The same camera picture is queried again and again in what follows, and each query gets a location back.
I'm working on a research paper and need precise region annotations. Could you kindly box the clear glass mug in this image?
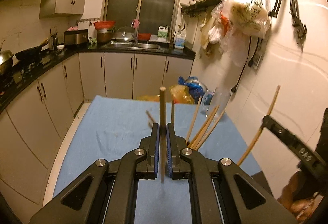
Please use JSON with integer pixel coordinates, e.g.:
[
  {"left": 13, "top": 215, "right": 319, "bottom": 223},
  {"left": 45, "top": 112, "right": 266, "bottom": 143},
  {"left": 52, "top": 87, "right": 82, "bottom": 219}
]
[{"left": 201, "top": 87, "right": 231, "bottom": 116}]

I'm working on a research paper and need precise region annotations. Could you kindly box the yellow plastic bag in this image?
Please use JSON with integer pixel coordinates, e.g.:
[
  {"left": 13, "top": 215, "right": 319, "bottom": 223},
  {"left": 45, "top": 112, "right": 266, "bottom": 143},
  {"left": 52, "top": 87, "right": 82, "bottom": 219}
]
[{"left": 137, "top": 85, "right": 195, "bottom": 104}]

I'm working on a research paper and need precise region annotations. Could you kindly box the red bowl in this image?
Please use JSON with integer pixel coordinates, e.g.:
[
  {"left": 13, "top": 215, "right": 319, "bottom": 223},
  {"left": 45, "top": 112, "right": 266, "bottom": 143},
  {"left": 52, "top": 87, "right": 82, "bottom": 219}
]
[{"left": 137, "top": 33, "right": 152, "bottom": 41}]

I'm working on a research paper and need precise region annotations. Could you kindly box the wooden chopstick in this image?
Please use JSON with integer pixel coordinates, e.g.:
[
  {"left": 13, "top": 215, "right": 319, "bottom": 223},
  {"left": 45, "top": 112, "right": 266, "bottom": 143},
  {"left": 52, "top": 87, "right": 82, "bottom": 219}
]
[
  {"left": 159, "top": 86, "right": 166, "bottom": 183},
  {"left": 195, "top": 110, "right": 225, "bottom": 151},
  {"left": 237, "top": 85, "right": 281, "bottom": 166},
  {"left": 186, "top": 96, "right": 202, "bottom": 144},
  {"left": 191, "top": 108, "right": 220, "bottom": 150},
  {"left": 146, "top": 110, "right": 156, "bottom": 123},
  {"left": 188, "top": 104, "right": 221, "bottom": 148},
  {"left": 171, "top": 99, "right": 175, "bottom": 126}
]

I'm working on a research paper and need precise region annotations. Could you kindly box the red basin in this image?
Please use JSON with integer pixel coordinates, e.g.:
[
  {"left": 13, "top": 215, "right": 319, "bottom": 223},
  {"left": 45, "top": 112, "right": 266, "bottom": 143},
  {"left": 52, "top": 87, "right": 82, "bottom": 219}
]
[{"left": 94, "top": 20, "right": 116, "bottom": 30}]

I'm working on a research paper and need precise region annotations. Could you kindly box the blue plastic bag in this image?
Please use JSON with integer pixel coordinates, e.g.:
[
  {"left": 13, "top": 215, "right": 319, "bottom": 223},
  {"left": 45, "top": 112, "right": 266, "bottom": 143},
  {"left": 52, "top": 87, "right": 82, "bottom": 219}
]
[{"left": 178, "top": 76, "right": 209, "bottom": 103}]

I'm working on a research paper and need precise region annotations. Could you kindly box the person right hand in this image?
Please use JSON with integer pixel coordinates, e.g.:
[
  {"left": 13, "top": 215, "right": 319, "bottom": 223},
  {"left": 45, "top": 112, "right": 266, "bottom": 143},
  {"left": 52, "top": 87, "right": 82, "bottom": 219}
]
[{"left": 277, "top": 170, "right": 323, "bottom": 223}]

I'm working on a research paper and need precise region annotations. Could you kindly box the electric kettle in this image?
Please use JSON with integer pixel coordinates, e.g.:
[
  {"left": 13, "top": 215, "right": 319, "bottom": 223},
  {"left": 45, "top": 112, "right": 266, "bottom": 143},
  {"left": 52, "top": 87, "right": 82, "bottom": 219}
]
[{"left": 49, "top": 33, "right": 58, "bottom": 51}]

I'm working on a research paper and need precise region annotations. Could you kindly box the glass pot lid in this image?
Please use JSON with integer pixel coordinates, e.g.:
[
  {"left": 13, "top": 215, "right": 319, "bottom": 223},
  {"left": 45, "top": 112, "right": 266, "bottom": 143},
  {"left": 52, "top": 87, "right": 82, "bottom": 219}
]
[{"left": 113, "top": 26, "right": 134, "bottom": 42}]

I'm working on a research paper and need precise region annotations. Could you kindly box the steel lidded pot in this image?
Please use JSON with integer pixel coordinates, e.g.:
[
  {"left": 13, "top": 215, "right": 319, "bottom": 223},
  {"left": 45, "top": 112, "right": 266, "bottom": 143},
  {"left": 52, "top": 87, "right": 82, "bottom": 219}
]
[{"left": 0, "top": 50, "right": 14, "bottom": 76}]

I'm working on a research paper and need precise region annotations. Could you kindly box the green label detergent jug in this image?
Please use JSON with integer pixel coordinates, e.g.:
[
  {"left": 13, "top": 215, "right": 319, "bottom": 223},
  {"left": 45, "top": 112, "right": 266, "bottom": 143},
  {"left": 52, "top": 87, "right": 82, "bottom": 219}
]
[{"left": 157, "top": 26, "right": 169, "bottom": 42}]

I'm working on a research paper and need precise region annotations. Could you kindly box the pink cloth on faucet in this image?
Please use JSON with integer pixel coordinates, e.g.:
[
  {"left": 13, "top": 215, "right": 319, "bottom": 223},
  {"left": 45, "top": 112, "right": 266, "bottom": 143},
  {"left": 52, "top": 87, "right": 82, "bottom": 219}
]
[{"left": 131, "top": 19, "right": 140, "bottom": 29}]

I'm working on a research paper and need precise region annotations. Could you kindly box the black wall rack shelf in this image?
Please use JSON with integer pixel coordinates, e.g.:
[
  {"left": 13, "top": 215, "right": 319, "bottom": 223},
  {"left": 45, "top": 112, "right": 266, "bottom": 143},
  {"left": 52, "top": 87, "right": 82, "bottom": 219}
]
[{"left": 181, "top": 0, "right": 221, "bottom": 17}]

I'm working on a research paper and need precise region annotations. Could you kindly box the blue label bottle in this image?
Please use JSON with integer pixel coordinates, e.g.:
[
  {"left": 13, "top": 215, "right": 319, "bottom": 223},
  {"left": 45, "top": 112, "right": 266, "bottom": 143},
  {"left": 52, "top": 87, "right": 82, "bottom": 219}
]
[{"left": 174, "top": 33, "right": 186, "bottom": 49}]

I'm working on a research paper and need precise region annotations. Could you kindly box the blue towel table mat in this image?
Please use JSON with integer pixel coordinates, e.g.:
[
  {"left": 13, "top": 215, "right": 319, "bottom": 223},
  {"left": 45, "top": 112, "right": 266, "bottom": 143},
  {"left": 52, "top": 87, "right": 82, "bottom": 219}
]
[{"left": 53, "top": 96, "right": 246, "bottom": 223}]

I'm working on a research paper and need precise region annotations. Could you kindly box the white plastic bag hanging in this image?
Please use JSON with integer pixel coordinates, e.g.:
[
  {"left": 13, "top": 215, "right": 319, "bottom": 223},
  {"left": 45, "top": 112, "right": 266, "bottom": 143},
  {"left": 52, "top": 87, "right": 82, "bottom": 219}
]
[{"left": 221, "top": 0, "right": 271, "bottom": 38}]

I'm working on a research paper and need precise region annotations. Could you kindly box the black wok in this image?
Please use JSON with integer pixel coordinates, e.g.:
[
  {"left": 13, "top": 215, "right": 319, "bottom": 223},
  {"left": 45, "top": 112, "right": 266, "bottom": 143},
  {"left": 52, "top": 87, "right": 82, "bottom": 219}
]
[{"left": 15, "top": 38, "right": 49, "bottom": 63}]

